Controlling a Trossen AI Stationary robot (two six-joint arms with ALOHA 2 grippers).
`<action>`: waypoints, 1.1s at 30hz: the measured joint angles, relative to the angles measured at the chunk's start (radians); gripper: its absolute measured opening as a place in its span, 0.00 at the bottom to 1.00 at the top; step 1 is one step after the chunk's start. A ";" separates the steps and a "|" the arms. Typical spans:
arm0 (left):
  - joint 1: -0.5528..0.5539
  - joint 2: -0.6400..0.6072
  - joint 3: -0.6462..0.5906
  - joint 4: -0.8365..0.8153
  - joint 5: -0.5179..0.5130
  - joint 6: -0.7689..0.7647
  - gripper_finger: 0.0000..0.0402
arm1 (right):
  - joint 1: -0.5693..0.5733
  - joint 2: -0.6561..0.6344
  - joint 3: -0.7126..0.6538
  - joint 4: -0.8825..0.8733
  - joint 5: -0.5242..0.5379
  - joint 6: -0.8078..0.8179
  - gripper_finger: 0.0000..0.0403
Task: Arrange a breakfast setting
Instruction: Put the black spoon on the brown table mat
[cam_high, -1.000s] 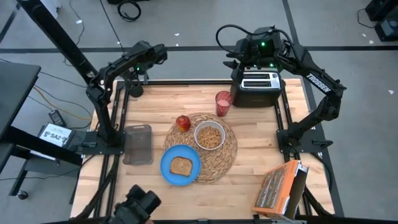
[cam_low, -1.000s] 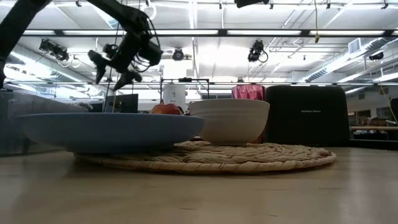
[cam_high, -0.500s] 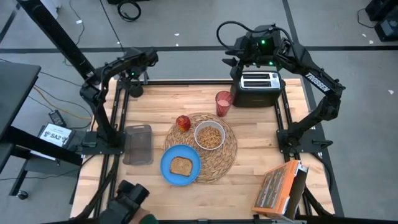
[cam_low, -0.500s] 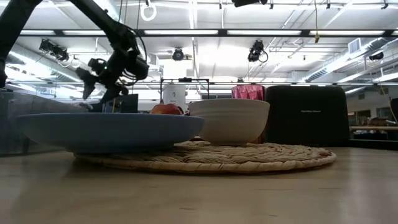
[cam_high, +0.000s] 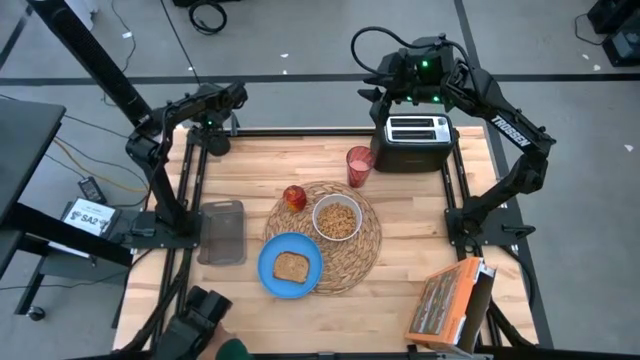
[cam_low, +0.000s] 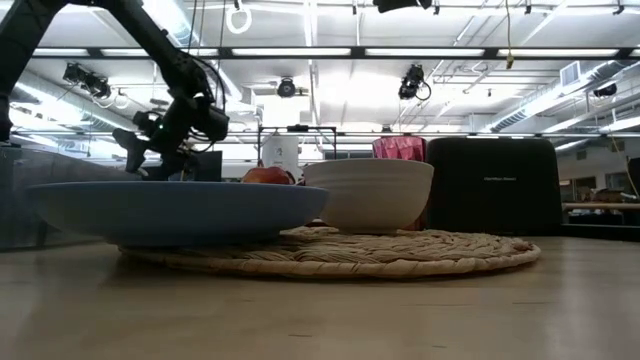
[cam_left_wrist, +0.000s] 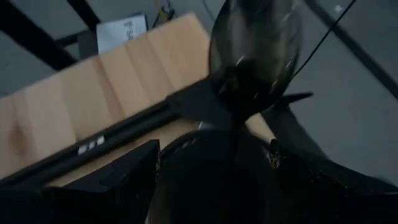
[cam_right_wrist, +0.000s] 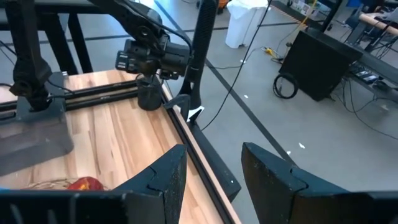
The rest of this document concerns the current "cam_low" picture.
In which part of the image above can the round woven placemat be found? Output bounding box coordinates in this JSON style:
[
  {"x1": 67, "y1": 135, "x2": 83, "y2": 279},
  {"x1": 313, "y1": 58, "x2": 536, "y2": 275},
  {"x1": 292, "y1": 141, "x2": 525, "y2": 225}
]
[{"x1": 118, "y1": 224, "x2": 542, "y2": 280}]

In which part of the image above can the wooden background table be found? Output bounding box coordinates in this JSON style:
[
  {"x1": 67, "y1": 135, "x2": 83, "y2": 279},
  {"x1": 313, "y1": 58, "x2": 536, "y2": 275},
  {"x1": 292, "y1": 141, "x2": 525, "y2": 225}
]
[{"x1": 562, "y1": 201, "x2": 640, "y2": 212}]

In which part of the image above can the white cylinder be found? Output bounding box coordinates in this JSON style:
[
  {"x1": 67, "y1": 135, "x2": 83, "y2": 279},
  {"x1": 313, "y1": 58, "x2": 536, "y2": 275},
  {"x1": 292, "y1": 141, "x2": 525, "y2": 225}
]
[{"x1": 261, "y1": 135, "x2": 301, "y2": 176}]

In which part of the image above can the white cable ring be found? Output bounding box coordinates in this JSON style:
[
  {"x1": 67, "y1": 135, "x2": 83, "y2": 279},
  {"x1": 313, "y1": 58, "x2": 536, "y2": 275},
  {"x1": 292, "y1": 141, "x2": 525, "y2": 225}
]
[{"x1": 224, "y1": 3, "x2": 254, "y2": 36}]

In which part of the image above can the black computer monitor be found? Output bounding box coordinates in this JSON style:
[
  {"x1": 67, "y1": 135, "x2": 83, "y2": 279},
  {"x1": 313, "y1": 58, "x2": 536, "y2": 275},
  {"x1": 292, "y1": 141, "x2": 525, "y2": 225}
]
[{"x1": 192, "y1": 150, "x2": 224, "y2": 182}]

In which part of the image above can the yellow hanging cable with plug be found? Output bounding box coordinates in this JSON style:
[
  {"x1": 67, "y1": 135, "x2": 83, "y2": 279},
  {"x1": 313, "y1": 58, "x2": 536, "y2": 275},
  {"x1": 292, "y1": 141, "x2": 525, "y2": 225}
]
[{"x1": 503, "y1": 0, "x2": 516, "y2": 70}]

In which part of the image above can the red orange apple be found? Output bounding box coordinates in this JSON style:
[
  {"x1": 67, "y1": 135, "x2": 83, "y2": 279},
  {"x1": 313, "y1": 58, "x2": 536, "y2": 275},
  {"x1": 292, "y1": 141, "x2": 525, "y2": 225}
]
[{"x1": 241, "y1": 165, "x2": 297, "y2": 186}]

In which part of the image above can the blue plate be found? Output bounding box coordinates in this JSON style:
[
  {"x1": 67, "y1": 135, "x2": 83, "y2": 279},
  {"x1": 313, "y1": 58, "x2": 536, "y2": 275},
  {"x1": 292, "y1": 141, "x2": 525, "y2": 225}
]
[{"x1": 24, "y1": 180, "x2": 330, "y2": 248}]

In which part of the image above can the black hanging cable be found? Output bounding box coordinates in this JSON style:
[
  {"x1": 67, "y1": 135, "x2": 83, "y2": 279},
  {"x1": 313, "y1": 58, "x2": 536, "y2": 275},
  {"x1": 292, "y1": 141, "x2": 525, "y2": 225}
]
[
  {"x1": 217, "y1": 0, "x2": 227, "y2": 76},
  {"x1": 188, "y1": 0, "x2": 200, "y2": 49}
]

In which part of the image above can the pink plastic cup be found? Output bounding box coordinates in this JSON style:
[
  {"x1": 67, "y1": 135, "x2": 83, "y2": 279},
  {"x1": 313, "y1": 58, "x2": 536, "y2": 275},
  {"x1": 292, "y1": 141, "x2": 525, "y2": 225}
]
[{"x1": 371, "y1": 135, "x2": 430, "y2": 232}]

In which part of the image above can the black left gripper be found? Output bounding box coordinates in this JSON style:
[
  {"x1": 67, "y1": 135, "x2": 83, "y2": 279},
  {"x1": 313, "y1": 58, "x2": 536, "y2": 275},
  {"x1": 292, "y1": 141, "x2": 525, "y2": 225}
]
[{"x1": 111, "y1": 97, "x2": 206, "y2": 183}]

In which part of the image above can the black toaster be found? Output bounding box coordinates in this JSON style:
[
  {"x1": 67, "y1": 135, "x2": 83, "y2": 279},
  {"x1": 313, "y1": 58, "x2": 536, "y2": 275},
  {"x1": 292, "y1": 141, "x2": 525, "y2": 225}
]
[{"x1": 425, "y1": 137, "x2": 565, "y2": 235}]

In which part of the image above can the clear plastic container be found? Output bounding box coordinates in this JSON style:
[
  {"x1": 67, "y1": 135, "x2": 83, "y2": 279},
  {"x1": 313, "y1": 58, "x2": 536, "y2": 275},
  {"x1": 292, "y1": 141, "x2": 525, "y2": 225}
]
[{"x1": 0, "y1": 146, "x2": 144, "y2": 251}]

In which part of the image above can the black overhead light bar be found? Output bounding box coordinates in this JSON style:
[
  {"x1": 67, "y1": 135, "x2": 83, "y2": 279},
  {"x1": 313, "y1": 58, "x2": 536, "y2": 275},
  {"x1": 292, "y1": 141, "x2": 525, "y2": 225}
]
[{"x1": 29, "y1": 46, "x2": 640, "y2": 61}]

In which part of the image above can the white ceramic bowl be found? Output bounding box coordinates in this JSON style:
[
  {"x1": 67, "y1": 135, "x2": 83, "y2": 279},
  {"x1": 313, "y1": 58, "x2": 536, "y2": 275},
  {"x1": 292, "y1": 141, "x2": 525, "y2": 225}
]
[{"x1": 302, "y1": 158, "x2": 435, "y2": 236}]

